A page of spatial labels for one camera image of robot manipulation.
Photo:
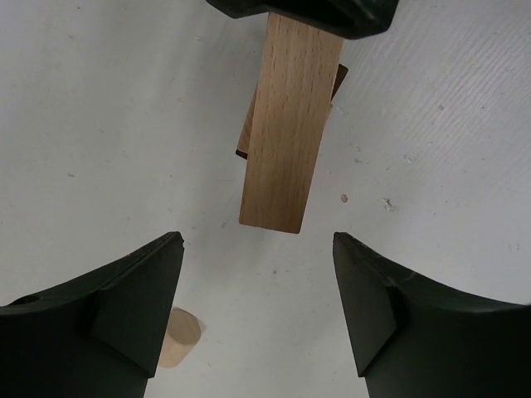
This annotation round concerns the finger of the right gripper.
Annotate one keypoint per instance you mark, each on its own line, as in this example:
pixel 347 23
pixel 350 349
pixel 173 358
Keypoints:
pixel 349 19

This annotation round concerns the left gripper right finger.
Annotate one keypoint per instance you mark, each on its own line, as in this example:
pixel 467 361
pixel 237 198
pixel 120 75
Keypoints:
pixel 414 337

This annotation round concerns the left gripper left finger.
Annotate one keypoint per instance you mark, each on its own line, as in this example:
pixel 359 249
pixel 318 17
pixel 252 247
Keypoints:
pixel 97 335

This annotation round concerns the dark brown arch block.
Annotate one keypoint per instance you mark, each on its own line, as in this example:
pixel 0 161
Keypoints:
pixel 342 71

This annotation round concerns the long light wood block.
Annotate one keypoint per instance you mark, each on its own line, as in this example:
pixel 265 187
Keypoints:
pixel 293 100

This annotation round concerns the light wood cylinder block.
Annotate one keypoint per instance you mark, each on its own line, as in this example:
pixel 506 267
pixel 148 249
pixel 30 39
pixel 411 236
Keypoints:
pixel 183 332

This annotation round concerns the light wood cube block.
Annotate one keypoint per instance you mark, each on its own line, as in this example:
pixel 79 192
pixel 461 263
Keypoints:
pixel 244 139

